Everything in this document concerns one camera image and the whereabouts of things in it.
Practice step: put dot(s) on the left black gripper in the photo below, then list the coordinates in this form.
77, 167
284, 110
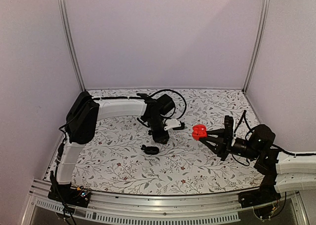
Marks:
159, 138

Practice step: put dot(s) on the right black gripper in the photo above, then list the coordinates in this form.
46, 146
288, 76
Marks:
218, 149

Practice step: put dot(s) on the red earbud charging case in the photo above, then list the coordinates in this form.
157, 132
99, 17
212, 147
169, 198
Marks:
199, 131

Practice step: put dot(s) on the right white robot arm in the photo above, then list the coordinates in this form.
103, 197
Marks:
283, 170

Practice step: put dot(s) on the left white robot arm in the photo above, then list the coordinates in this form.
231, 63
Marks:
87, 111

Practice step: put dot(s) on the black earbud charging case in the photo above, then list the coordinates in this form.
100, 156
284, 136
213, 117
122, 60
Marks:
151, 150

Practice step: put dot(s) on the floral patterned table mat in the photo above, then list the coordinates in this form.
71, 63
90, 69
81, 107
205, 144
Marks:
114, 162

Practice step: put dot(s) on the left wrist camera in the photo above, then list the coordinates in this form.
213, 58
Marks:
173, 124

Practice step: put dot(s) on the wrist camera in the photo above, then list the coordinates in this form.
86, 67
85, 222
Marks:
229, 126
173, 124

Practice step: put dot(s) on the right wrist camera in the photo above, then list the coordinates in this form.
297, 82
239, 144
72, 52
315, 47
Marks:
229, 126

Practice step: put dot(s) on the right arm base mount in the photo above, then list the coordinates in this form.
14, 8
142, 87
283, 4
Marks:
266, 193

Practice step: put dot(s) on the aluminium front rail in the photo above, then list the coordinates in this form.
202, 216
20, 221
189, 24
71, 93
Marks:
121, 209

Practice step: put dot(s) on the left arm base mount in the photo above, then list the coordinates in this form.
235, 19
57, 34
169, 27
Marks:
67, 194

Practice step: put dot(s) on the right aluminium frame post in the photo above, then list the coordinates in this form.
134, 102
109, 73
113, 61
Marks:
257, 44

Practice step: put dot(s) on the aluminium frame post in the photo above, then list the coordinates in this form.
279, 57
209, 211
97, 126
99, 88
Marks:
257, 44
70, 43

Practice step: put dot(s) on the left aluminium frame post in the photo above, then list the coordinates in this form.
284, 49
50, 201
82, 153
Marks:
70, 43

